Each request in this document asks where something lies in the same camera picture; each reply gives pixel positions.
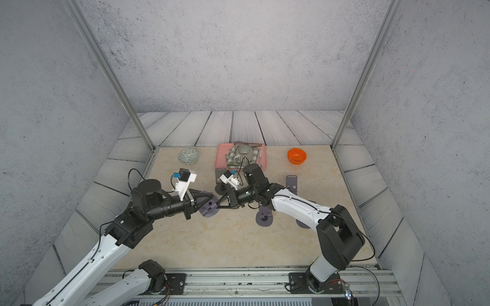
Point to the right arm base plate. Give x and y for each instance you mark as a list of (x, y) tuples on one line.
[(305, 283)]

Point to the green patterned dish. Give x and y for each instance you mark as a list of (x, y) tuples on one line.
[(188, 156)]

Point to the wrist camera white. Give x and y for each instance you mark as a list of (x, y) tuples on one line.
[(230, 178), (181, 181)]

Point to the brown wooden spoon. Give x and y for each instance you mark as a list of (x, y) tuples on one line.
[(253, 145)]

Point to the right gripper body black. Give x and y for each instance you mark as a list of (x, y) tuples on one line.
[(244, 196)]

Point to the pink tray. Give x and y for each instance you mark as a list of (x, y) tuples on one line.
[(223, 150)]

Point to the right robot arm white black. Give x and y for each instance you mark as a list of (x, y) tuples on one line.
[(339, 238)]

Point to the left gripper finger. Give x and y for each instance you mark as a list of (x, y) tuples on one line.
[(203, 207), (201, 195)]

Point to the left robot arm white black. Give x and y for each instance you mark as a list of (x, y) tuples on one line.
[(149, 202)]

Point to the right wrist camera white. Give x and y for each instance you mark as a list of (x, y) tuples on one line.
[(230, 178)]

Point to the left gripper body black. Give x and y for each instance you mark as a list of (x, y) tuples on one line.
[(187, 208)]

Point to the orange bowl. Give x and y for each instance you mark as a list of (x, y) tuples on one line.
[(297, 156)]

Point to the green checkered cloth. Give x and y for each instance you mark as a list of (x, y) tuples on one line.
[(232, 164)]

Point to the striped ceramic cup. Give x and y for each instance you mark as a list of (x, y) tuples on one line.
[(243, 152)]

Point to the dark phone stand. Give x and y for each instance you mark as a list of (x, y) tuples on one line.
[(220, 187)]

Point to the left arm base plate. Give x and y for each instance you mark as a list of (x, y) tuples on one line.
[(171, 284)]

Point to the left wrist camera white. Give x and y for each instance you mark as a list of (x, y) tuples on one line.
[(181, 181)]

